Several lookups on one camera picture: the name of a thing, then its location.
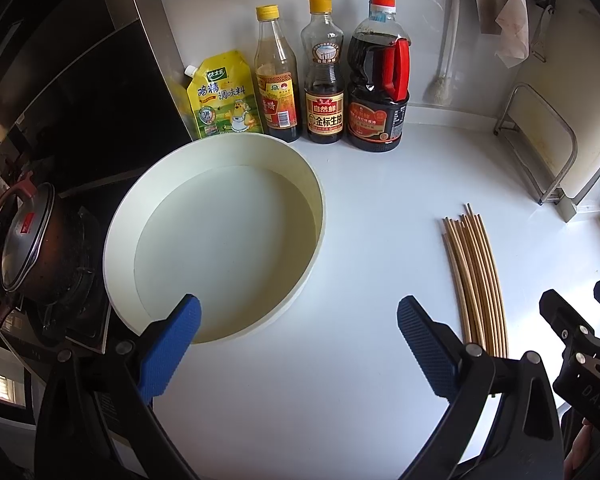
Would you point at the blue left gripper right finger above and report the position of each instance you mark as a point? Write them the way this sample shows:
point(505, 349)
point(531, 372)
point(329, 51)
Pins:
point(436, 348)

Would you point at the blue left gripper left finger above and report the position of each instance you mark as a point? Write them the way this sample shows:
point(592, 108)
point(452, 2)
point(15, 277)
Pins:
point(165, 343)

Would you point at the person's right hand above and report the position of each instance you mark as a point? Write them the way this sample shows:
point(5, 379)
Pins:
point(581, 444)

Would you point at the black gas stove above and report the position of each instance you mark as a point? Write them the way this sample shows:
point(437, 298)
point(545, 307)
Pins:
point(75, 279)

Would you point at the dark pot with glass lid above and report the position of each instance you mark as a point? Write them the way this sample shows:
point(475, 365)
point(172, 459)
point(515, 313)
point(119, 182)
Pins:
point(35, 249)

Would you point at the round cream tray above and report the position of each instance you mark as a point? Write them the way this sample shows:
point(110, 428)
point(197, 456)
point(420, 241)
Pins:
point(236, 220)

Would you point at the metal cutting board rack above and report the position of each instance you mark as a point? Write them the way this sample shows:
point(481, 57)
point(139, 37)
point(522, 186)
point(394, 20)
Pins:
point(540, 140)

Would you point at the cream cutting board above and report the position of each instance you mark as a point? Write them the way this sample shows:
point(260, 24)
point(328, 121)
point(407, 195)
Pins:
point(569, 79)

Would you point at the hanging white bottle brush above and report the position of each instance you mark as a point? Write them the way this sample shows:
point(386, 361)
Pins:
point(439, 91)

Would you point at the yellow chicken seasoning pouch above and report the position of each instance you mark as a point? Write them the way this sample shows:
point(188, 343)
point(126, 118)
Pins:
point(222, 96)

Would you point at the hanging crumpled cloth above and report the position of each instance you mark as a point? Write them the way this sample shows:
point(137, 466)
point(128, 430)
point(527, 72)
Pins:
point(514, 42)

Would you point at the vinegar bottle yellow cap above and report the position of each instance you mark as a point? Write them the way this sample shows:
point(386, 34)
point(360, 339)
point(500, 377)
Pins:
point(277, 79)

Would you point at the soy sauce bottle yellow cap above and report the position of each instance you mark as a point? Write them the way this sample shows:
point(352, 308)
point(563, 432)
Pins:
point(322, 40)

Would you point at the large soy sauce jug red handle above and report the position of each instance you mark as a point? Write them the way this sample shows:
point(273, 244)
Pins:
point(379, 57)

